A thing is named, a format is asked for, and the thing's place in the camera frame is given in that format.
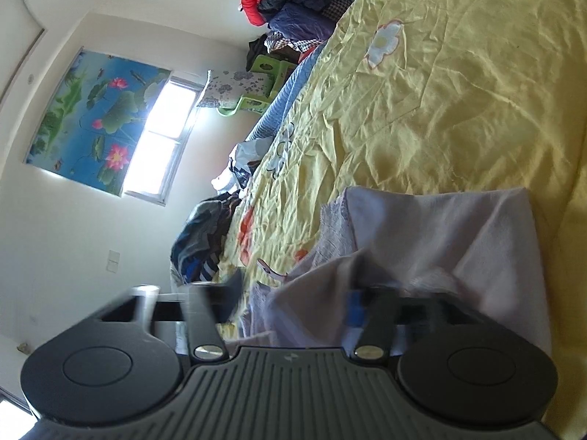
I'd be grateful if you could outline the lotus print roller blind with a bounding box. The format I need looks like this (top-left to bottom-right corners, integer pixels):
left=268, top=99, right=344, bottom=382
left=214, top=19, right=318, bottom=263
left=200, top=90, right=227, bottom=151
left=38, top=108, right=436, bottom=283
left=23, top=46, right=172, bottom=198

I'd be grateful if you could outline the navy down jacket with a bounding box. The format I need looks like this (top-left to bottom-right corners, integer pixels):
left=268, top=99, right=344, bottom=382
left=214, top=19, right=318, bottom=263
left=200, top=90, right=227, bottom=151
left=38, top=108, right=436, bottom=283
left=257, top=0, right=363, bottom=40

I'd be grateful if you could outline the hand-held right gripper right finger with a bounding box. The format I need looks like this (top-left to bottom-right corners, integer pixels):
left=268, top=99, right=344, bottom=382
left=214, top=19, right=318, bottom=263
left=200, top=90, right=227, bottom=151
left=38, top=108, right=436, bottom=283
left=346, top=286, right=493, bottom=364

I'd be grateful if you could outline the blue knit bed mat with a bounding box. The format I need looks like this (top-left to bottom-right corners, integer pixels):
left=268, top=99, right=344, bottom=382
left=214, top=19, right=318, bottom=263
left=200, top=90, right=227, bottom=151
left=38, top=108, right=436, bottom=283
left=248, top=41, right=328, bottom=140

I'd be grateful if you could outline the green plastic stool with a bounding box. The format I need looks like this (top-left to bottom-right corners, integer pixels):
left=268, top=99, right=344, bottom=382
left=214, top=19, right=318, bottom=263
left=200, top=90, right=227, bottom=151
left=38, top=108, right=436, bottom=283
left=216, top=54, right=296, bottom=117

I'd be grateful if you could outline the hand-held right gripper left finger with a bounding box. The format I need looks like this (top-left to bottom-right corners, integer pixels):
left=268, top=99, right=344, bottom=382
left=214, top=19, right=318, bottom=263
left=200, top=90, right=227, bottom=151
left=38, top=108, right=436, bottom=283
left=96, top=268, right=246, bottom=364

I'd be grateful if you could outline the pile of dark clothes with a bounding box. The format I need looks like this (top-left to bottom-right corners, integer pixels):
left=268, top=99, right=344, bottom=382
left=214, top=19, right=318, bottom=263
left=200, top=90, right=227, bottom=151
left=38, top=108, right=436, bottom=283
left=171, top=191, right=241, bottom=285

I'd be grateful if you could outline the dark bag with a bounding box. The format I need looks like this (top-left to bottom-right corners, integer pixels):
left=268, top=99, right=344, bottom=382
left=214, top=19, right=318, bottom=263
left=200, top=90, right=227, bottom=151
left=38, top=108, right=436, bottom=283
left=248, top=34, right=271, bottom=72

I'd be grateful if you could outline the white plastic bag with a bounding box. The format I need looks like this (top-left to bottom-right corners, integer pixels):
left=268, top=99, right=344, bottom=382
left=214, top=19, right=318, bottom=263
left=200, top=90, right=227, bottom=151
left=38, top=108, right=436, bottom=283
left=211, top=140, right=262, bottom=193

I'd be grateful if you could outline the yellow flower-print quilt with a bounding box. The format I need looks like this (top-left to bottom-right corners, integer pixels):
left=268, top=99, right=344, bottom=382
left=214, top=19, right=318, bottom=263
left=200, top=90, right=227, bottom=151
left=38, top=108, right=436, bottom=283
left=215, top=0, right=587, bottom=440

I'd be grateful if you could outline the window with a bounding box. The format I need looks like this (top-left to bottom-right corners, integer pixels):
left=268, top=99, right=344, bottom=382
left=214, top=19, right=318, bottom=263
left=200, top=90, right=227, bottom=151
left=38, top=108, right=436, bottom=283
left=123, top=76, right=205, bottom=206

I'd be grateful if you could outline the lavender lace-trimmed garment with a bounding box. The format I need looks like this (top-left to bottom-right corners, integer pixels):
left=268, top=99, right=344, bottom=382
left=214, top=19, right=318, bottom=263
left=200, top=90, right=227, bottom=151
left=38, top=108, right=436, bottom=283
left=248, top=186, right=553, bottom=358

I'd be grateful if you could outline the floral pillow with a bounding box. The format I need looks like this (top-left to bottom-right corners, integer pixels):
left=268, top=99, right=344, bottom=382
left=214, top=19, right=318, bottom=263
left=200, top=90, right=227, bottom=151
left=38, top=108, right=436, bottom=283
left=196, top=70, right=271, bottom=108

